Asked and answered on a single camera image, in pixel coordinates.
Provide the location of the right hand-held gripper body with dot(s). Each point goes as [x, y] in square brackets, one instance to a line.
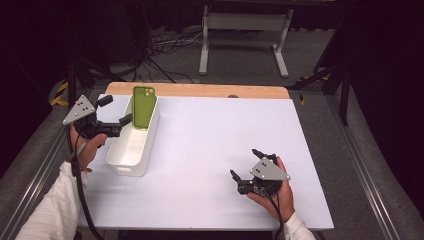
[268, 171]

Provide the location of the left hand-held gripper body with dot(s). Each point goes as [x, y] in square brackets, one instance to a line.
[81, 110]

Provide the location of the green phone case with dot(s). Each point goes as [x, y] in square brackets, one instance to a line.
[144, 108]

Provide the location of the white plastic storage box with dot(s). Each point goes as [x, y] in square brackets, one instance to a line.
[128, 150]

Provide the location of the person's right hand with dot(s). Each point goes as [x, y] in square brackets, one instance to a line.
[285, 196]

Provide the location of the person's left hand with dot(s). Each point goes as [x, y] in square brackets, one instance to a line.
[90, 148]

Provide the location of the yellow black striped tape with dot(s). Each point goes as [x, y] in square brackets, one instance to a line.
[60, 95]

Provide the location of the black tripod stand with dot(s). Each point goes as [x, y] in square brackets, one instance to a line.
[336, 71]
[83, 71]

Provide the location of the white metal stand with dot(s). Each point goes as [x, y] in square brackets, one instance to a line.
[246, 21]

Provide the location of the aluminium floor rail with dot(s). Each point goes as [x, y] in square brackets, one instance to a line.
[31, 190]
[363, 166]

